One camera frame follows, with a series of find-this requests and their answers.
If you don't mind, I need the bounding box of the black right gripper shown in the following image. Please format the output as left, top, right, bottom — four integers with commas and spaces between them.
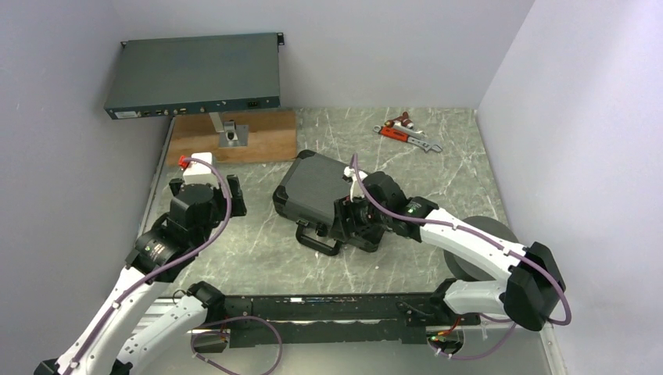
328, 190, 390, 241

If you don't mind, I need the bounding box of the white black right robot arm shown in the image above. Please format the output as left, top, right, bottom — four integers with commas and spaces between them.
335, 166, 572, 331

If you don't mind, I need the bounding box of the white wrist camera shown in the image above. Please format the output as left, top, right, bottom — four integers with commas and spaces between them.
178, 152, 218, 187
343, 166, 368, 202

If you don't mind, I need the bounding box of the adjustable metal wrench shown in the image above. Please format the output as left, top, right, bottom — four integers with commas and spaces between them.
373, 125, 443, 153

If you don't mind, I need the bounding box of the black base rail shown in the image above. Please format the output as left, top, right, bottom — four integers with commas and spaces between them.
201, 292, 481, 348

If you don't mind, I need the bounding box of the black foam-lined poker case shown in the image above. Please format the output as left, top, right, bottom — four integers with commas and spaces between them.
272, 149, 385, 256

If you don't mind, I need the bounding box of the wooden board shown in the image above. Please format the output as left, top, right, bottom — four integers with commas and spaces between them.
165, 109, 297, 166

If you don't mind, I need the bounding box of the metal stand bracket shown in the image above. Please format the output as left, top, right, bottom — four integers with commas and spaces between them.
209, 112, 249, 148

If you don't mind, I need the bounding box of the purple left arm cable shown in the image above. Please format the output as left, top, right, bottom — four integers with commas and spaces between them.
62, 157, 283, 375

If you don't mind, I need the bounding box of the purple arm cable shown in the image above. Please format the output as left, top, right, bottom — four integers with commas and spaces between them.
62, 157, 283, 375
351, 154, 573, 362

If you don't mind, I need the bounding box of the grey foam roll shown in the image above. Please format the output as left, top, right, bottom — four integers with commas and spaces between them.
443, 216, 518, 281

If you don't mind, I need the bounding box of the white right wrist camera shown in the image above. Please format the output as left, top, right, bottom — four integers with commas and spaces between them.
343, 166, 368, 202

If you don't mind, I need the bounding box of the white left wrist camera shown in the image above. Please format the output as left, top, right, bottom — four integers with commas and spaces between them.
178, 152, 218, 187

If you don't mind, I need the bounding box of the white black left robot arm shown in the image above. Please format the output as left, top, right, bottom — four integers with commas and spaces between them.
34, 172, 246, 374

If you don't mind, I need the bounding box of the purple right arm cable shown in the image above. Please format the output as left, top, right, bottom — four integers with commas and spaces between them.
351, 154, 573, 362

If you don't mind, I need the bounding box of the grey rack network switch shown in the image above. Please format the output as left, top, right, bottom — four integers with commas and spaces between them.
104, 32, 285, 120

